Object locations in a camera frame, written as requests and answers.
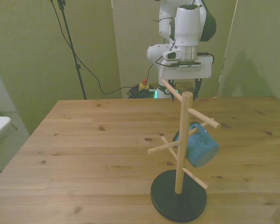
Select yellow emergency stop box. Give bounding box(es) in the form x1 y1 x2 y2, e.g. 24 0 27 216
139 79 150 92

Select black cable bundle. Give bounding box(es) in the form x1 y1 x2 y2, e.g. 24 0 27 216
127 85 156 99

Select blue enamel mug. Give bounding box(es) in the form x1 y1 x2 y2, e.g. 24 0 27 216
172 121 220 168

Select black tripod stand cable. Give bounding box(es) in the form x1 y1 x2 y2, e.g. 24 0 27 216
50 0 133 95

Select black tripod camera stand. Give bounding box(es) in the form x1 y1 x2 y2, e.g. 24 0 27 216
50 0 87 100

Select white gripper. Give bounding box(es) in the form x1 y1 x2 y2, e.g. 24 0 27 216
160 56 213 103

